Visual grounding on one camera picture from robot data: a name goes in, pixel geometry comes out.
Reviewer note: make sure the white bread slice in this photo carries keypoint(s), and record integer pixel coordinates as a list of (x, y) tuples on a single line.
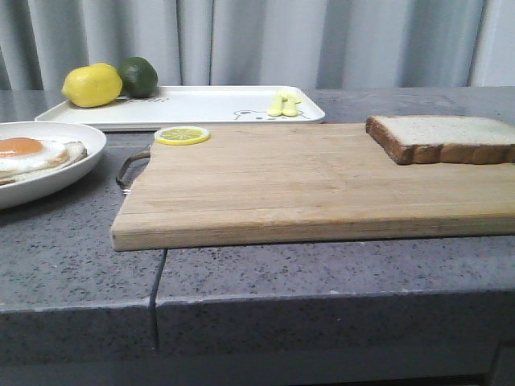
[(427, 139)]

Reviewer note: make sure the fried egg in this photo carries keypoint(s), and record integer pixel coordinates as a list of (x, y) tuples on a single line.
[(20, 155)]

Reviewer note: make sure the white round plate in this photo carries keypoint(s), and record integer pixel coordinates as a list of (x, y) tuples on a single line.
[(93, 139)]

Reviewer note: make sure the white rectangular tray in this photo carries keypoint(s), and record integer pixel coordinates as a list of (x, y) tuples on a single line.
[(188, 105)]

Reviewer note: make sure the wooden cutting board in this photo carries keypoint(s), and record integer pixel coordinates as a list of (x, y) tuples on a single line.
[(259, 184)]

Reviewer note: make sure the lemon slice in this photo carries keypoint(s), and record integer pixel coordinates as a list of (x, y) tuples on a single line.
[(181, 135)]

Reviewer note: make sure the grey curtain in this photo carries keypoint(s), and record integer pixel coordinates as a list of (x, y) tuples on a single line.
[(307, 44)]

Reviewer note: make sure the green lime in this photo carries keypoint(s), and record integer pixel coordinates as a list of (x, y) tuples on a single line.
[(139, 78)]

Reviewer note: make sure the yellow lemon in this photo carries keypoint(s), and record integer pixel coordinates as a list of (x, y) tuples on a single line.
[(92, 86)]

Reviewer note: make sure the metal board handle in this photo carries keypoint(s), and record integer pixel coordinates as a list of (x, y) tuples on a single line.
[(126, 175)]

